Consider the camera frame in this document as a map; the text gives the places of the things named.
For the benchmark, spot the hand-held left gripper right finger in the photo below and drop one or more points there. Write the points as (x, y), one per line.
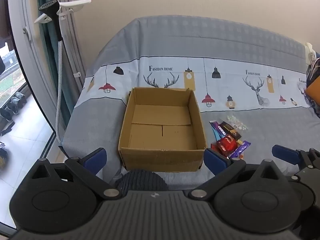
(215, 161)

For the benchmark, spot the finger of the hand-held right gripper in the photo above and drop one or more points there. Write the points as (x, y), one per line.
(285, 153)

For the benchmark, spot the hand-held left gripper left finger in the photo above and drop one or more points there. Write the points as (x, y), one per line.
(96, 158)

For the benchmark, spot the purple toothpaste tube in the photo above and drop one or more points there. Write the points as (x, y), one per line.
(214, 124)

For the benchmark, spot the brown cardboard box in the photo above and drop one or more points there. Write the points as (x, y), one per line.
(160, 135)

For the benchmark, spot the red snack packet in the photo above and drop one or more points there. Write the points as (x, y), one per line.
(227, 144)

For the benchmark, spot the light blue snack packet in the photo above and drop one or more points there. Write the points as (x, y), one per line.
(216, 133)

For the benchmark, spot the purple chocolate packet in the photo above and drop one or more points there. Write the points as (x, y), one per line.
(240, 148)

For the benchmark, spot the black cracker packet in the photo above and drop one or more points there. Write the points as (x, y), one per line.
(230, 130)

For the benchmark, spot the clear bag of colourful candies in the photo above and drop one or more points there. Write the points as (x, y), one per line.
(237, 123)

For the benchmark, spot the dark knitted cloth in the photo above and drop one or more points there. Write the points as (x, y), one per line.
(141, 182)

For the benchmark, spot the orange paper bag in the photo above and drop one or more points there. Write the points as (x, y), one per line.
(314, 86)

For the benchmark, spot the white curtain clip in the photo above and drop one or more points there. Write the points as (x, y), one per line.
(77, 75)

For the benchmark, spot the grey sneaker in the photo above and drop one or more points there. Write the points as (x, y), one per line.
(14, 105)
(20, 98)

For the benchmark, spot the black shoe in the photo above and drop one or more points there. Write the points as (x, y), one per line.
(6, 113)

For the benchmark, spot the white plastic object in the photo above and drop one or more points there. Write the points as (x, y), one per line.
(309, 50)

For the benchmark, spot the grey printed bed sheet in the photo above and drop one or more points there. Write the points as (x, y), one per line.
(225, 55)

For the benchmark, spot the white plastic hanger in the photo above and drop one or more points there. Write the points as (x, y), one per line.
(75, 4)

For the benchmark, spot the white window frame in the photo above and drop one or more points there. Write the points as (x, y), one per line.
(27, 42)

